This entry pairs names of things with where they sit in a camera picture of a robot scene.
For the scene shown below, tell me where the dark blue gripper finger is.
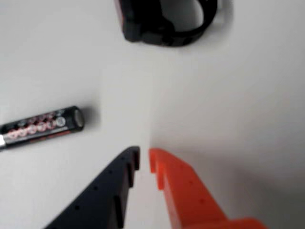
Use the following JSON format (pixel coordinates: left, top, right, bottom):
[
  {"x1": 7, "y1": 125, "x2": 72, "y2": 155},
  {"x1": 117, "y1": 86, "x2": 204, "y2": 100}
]
[{"x1": 44, "y1": 146, "x2": 141, "y2": 229}]

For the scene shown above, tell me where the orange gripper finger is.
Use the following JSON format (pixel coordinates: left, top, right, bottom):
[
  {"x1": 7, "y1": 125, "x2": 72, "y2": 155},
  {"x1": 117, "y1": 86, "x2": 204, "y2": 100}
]
[{"x1": 148, "y1": 147, "x2": 269, "y2": 229}]

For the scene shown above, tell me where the black AAA battery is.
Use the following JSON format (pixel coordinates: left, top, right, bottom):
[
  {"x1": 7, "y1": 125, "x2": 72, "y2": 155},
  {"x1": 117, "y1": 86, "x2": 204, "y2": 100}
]
[{"x1": 0, "y1": 105, "x2": 84, "y2": 151}]

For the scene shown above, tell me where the black ring-shaped finger device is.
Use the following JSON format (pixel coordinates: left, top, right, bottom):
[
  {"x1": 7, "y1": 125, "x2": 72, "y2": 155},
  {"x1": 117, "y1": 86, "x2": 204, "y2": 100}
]
[{"x1": 113, "y1": 0, "x2": 219, "y2": 48}]

